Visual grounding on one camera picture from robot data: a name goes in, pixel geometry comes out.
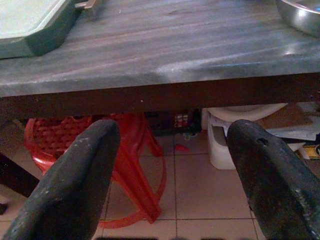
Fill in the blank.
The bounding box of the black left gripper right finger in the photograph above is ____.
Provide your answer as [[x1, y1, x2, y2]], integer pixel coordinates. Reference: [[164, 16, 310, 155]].
[[225, 118, 320, 240]]

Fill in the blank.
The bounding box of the cardboard and paper pile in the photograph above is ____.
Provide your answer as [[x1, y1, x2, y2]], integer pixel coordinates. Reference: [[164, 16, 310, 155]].
[[257, 101, 320, 161]]

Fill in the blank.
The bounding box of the stainless steel bowl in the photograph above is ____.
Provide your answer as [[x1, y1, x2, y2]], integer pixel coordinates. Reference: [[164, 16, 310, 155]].
[[275, 0, 320, 39]]

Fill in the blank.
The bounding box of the dark crate with boxes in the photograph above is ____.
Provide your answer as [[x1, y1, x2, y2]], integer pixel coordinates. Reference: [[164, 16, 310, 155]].
[[144, 108, 202, 137]]

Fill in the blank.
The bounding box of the dark wooden table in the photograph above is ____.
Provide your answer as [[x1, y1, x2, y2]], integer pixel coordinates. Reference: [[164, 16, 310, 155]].
[[0, 0, 320, 199]]

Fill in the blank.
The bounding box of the red plastic stool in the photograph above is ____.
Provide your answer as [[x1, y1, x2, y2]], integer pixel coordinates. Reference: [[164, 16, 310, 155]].
[[24, 112, 168, 229]]

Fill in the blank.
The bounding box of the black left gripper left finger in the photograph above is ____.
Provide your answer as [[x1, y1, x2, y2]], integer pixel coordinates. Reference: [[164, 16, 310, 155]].
[[0, 119, 121, 240]]

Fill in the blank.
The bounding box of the silver cutlery handle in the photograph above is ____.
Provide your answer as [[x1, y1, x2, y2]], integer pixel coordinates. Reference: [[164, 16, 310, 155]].
[[74, 0, 98, 16]]

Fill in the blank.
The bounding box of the green octagonal tray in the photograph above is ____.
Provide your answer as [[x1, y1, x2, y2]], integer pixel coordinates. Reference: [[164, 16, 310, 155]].
[[0, 0, 83, 60]]

